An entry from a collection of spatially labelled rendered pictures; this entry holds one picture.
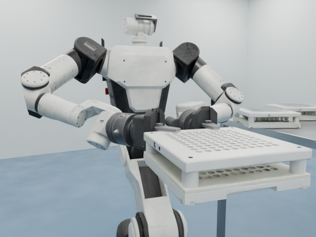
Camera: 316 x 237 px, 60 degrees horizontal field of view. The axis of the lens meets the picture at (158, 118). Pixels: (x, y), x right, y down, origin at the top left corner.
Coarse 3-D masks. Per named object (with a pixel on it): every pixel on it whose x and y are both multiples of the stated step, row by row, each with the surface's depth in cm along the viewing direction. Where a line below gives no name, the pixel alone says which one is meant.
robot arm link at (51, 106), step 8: (24, 88) 81; (48, 88) 84; (24, 96) 81; (32, 96) 81; (40, 96) 81; (48, 96) 81; (56, 96) 82; (32, 104) 81; (40, 104) 80; (48, 104) 79; (56, 104) 80; (64, 104) 80; (72, 104) 80; (32, 112) 86; (40, 112) 81; (48, 112) 80; (56, 112) 79; (64, 112) 79; (64, 120) 80
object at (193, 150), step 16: (224, 128) 68; (160, 144) 52; (176, 144) 51; (192, 144) 52; (208, 144) 51; (224, 144) 52; (240, 144) 51; (256, 144) 52; (272, 144) 52; (288, 144) 51; (176, 160) 44; (192, 160) 41; (208, 160) 42; (224, 160) 43; (240, 160) 44; (256, 160) 45; (272, 160) 46; (288, 160) 47
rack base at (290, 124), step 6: (234, 120) 148; (240, 120) 138; (246, 120) 134; (246, 126) 129; (252, 126) 126; (258, 126) 127; (264, 126) 127; (270, 126) 127; (276, 126) 127; (282, 126) 127; (288, 126) 127; (294, 126) 127
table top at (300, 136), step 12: (228, 120) 155; (300, 120) 152; (312, 120) 152; (264, 132) 127; (276, 132) 120; (288, 132) 117; (300, 132) 117; (312, 132) 117; (300, 144) 108; (312, 144) 103
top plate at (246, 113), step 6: (240, 108) 148; (246, 114) 129; (252, 114) 126; (258, 114) 126; (264, 114) 126; (270, 114) 126; (276, 114) 126; (282, 114) 126; (288, 114) 126; (294, 114) 126; (300, 114) 126
